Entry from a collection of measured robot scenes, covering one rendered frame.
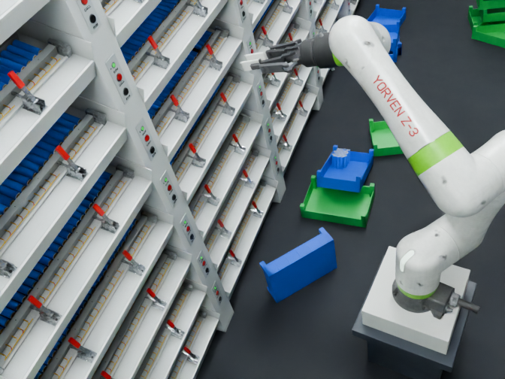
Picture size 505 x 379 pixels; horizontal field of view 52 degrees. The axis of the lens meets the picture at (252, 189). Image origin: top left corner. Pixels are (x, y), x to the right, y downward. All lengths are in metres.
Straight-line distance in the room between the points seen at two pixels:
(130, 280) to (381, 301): 0.78
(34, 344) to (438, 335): 1.11
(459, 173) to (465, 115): 1.73
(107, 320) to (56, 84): 0.64
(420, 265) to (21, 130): 1.06
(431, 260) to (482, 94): 1.65
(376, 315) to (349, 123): 1.40
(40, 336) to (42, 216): 0.27
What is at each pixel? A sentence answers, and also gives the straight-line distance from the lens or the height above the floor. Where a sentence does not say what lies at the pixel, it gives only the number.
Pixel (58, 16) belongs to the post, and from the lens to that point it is 1.22.
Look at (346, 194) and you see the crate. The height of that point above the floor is 0.00.
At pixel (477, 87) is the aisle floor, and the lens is 3.08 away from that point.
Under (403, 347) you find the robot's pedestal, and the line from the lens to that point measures 1.75.
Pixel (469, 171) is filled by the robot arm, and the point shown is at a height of 1.01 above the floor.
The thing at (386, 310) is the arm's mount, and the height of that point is 0.37.
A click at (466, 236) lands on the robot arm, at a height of 0.62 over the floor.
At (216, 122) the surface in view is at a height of 0.72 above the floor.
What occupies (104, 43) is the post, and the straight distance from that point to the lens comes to 1.26.
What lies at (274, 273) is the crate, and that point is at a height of 0.20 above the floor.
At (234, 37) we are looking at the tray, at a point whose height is 0.91.
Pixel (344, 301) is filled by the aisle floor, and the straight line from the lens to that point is 2.15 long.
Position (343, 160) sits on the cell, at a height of 0.08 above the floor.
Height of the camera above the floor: 1.86
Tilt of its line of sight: 46 degrees down
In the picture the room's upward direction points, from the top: 16 degrees counter-clockwise
